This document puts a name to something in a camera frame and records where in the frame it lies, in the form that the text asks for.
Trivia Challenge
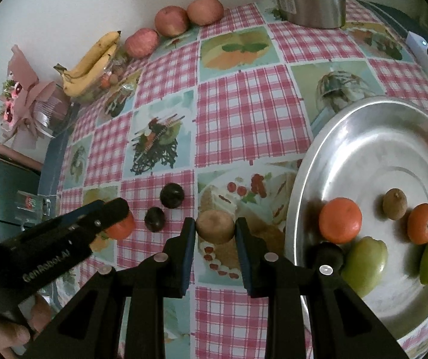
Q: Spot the dark plum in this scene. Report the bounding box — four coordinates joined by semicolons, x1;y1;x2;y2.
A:
159;182;184;209
144;207;166;232

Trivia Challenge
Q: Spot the orange tangerine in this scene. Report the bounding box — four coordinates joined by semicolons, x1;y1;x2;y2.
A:
319;197;362;245
407;203;428;245

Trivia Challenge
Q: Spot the brown kiwi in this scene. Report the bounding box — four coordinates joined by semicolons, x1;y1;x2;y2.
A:
382;188;408;220
196;209;234;245

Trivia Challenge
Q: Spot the person's left hand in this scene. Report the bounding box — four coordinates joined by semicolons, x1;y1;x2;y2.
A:
0;294;52;359

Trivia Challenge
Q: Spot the small glass cup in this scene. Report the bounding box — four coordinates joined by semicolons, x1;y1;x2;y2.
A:
15;191;52;224

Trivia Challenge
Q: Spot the pink flower bouquet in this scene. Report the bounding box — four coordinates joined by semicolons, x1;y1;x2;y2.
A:
0;45;70;151

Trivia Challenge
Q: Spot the yellow banana bunch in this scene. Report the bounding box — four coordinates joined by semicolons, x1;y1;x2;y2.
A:
54;31;121;98

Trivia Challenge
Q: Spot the clear glass fruit bowl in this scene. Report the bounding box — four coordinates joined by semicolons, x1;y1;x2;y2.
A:
66;47;133;104

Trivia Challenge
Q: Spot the checkered picture tablecloth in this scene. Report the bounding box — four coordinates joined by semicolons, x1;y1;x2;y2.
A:
37;0;428;359

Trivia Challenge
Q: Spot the large steel plate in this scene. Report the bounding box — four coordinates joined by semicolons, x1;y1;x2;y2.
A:
285;96;428;340

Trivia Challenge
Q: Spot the red apple left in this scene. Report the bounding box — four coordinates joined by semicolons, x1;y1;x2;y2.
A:
125;28;159;59

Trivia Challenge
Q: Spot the red apple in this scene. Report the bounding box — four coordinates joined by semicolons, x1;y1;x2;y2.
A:
155;6;190;38
186;0;224;26
125;28;159;59

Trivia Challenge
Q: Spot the red apple middle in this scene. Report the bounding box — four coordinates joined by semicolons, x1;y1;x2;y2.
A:
155;6;190;38

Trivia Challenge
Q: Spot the red apple right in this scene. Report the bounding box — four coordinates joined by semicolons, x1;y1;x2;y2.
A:
186;0;224;26

